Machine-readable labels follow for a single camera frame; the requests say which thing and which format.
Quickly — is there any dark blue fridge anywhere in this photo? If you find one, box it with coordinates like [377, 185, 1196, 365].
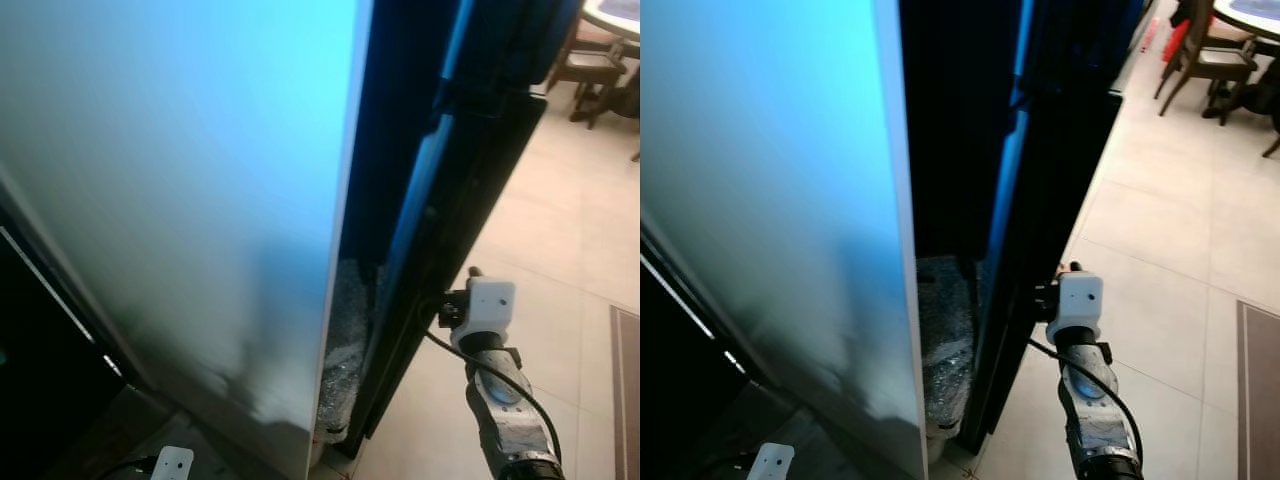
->
[340, 0, 586, 456]
[900, 0, 1151, 453]

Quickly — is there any speckled grey stone plinth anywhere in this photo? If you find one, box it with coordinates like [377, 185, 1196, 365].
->
[318, 258, 383, 441]
[918, 255, 979, 441]

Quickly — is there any grey dark-bordered floor mat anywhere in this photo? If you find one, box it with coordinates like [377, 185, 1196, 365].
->
[610, 305, 641, 480]
[1237, 300, 1280, 480]

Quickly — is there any black glass appliance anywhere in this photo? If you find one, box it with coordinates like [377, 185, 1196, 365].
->
[0, 195, 131, 480]
[640, 215, 751, 480]

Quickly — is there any tall white cabinet panel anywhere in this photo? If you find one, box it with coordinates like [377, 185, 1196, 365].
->
[0, 0, 373, 480]
[640, 0, 926, 480]

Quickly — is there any round white marble table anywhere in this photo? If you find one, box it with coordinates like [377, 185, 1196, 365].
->
[1212, 0, 1280, 43]
[582, 0, 641, 41]

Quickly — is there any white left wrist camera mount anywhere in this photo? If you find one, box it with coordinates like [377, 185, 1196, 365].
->
[150, 446, 196, 480]
[745, 442, 796, 480]

